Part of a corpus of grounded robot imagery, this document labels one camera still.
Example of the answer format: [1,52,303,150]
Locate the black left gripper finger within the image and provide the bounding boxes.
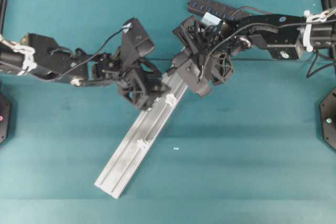
[148,78,171,97]
[139,58,162,79]

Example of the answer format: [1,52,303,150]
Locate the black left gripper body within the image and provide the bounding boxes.
[90,50,152,110]

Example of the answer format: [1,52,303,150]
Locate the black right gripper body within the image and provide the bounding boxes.
[173,15,234,86]

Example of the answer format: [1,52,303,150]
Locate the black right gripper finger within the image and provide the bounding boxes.
[165,68,179,78]

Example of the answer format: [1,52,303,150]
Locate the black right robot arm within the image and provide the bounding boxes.
[166,8,335,86]

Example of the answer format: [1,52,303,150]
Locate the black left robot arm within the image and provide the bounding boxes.
[1,34,170,111]

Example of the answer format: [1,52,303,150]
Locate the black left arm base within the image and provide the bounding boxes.
[1,81,12,144]

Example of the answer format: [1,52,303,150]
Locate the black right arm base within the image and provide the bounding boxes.
[320,0,335,151]

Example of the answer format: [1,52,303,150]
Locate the black USB hub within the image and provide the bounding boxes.
[187,0,251,20]

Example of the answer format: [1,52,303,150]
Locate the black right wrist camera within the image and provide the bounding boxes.
[173,51,212,97]

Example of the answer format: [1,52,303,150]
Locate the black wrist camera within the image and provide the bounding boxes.
[173,51,212,97]
[120,18,155,67]

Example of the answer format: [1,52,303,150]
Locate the white cable-tie ring middle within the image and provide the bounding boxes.
[165,93,177,106]

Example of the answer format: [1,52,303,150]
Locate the white cable-tie ring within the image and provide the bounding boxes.
[165,93,177,106]
[136,138,148,151]

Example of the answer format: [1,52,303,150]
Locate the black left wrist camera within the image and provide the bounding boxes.
[120,18,155,67]

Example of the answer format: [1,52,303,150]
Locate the white cable-tie ring bottom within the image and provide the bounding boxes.
[136,138,148,151]

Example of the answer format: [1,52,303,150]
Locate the long aluminium rail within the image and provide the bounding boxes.
[94,75,190,199]

